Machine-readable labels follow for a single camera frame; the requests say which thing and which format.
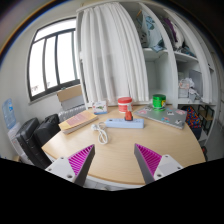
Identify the small illustrated card box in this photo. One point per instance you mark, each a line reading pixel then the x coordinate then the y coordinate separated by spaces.
pixel 100 107

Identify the white curtain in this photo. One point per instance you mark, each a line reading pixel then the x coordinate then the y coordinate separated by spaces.
pixel 112 57

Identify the black backpack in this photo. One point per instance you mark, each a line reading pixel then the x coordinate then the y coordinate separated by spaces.
pixel 47 129

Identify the black office chair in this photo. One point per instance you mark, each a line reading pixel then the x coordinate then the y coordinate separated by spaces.
pixel 27 141

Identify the white shelving unit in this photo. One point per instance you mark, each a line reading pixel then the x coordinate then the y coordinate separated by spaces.
pixel 171 51

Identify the black framed window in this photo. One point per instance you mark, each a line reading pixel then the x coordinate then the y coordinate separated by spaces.
pixel 51 60

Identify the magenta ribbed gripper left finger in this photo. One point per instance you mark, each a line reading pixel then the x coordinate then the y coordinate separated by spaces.
pixel 75 167

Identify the light blue power strip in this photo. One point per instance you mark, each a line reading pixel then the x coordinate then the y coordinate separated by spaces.
pixel 122 123

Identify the green lidded jar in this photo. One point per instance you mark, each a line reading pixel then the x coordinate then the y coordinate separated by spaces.
pixel 159 102

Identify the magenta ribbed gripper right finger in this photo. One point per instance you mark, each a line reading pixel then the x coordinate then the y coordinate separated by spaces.
pixel 154 166

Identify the cardboard box on radiator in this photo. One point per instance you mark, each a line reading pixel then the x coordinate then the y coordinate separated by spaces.
pixel 70 97

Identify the grey laptop with stickers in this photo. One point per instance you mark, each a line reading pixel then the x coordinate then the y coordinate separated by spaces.
pixel 169 116

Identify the red charger plug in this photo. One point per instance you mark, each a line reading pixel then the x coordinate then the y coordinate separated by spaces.
pixel 128 116

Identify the colourful dotted bag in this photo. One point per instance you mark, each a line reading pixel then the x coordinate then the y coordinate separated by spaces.
pixel 192 119

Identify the water dispenser with bottle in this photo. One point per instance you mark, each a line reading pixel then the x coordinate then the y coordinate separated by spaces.
pixel 13 127

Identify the white bags on shelf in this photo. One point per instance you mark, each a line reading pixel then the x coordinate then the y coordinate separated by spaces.
pixel 186 89

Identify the red and white tub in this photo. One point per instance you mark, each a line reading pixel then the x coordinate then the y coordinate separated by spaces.
pixel 125 104

